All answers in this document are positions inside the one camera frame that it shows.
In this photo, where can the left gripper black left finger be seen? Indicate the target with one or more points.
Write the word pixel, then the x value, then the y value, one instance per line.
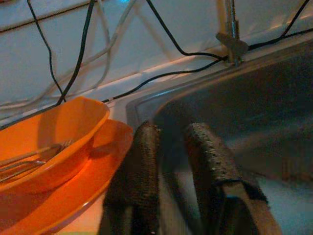
pixel 137 183

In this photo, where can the orange plate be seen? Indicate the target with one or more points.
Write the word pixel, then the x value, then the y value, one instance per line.
pixel 97 171

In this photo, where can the orange bowl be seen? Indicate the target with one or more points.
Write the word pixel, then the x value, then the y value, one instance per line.
pixel 61 122

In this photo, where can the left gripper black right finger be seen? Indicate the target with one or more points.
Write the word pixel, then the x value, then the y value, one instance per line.
pixel 215 183

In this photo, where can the stainless steel sink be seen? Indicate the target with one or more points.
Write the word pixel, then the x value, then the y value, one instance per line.
pixel 244 98

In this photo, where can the metal cutlery piece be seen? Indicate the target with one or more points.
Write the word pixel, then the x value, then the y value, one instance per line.
pixel 29 163

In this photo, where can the metal fork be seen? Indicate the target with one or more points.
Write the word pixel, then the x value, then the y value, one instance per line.
pixel 56 148

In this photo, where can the metal faucet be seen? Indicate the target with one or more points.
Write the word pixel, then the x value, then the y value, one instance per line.
pixel 232 44

